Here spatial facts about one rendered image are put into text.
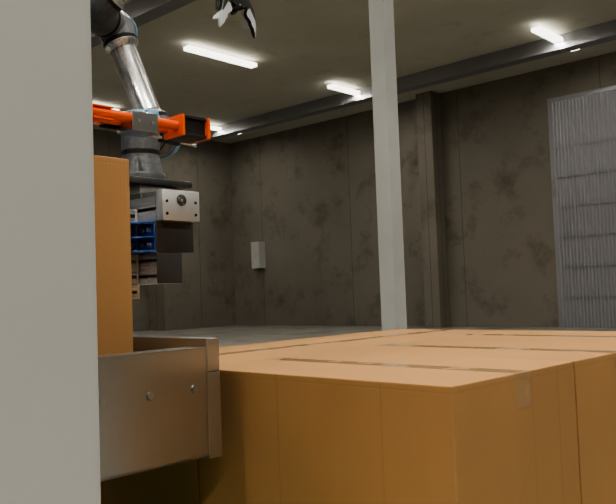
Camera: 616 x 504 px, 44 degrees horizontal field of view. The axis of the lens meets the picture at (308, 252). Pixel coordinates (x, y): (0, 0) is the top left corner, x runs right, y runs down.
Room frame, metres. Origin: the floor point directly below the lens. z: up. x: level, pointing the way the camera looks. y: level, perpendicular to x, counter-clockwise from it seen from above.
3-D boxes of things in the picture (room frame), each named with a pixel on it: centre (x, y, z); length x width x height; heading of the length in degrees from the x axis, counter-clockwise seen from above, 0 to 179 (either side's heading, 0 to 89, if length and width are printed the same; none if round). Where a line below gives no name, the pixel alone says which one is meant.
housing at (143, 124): (1.67, 0.37, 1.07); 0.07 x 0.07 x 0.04; 47
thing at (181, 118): (1.76, 0.28, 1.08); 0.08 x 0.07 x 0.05; 137
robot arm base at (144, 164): (2.32, 0.51, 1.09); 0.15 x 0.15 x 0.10
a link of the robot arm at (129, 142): (2.32, 0.51, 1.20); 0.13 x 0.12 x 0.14; 167
